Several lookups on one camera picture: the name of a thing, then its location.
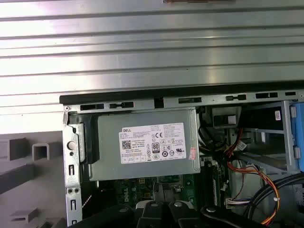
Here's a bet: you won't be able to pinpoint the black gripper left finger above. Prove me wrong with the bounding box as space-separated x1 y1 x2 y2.
71 200 168 228

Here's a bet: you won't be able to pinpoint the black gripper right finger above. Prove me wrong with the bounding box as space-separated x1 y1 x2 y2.
168 201 271 228

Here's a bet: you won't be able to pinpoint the green motherboard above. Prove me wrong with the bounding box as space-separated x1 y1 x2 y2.
97 155 232 216

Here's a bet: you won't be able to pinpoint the black RAM slot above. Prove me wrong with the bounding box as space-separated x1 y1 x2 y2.
203 161 216 206
215 163 225 206

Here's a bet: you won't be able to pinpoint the grey power supply white label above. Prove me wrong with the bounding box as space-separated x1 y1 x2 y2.
85 107 202 181

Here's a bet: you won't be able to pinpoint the black open PC case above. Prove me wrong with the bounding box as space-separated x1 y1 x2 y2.
59 83 304 228

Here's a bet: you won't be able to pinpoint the grey plastic parts rack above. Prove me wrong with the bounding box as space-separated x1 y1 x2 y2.
0 130 67 228

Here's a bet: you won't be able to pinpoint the blue plastic drive latch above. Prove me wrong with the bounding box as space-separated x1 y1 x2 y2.
289 101 304 172

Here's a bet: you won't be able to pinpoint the white connector with thin wires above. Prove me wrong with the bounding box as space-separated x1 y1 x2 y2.
224 197 253 210

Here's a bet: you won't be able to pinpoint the orange red yellow wire bundle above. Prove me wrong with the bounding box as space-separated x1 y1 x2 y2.
199 127 281 225

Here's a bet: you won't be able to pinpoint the black power supply cables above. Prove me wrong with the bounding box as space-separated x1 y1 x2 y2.
197 107 230 159

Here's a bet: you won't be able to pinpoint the thick black cable bundle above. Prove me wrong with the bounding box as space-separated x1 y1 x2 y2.
244 174 304 228

